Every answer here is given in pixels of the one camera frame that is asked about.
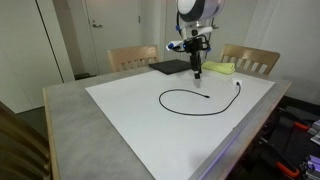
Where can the white power adapter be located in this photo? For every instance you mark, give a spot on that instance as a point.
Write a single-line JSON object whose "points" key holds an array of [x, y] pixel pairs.
{"points": [[235, 81]]}

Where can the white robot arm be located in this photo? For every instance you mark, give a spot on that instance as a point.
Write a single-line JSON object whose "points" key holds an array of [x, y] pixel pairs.
{"points": [[190, 12]]}

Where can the white board mat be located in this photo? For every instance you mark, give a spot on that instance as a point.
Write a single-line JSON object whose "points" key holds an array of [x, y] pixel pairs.
{"points": [[174, 122]]}

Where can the yellow folded cloth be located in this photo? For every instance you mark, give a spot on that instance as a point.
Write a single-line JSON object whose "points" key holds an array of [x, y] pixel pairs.
{"points": [[224, 68]]}

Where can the wooden chair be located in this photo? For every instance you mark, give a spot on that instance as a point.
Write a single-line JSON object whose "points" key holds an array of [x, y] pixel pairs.
{"points": [[251, 59], [122, 59], [24, 151]]}

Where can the orange handled clamp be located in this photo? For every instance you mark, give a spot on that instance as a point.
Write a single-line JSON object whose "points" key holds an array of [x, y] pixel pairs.
{"points": [[282, 162]]}

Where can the left wooden chair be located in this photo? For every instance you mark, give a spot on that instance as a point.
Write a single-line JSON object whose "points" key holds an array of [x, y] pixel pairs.
{"points": [[122, 59]]}

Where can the near wooden chair back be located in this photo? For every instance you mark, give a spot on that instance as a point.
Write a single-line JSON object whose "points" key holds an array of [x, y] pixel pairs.
{"points": [[24, 151]]}

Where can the right wooden chair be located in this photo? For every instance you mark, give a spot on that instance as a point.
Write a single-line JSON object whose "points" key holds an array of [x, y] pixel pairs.
{"points": [[251, 59]]}

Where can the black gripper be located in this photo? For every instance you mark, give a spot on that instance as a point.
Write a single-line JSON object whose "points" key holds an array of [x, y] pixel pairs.
{"points": [[193, 47]]}

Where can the aluminium rail frame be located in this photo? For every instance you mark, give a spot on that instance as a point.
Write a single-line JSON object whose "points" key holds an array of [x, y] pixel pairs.
{"points": [[311, 164]]}

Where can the black laptop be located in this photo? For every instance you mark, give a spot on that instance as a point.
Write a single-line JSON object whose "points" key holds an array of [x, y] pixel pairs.
{"points": [[171, 66]]}

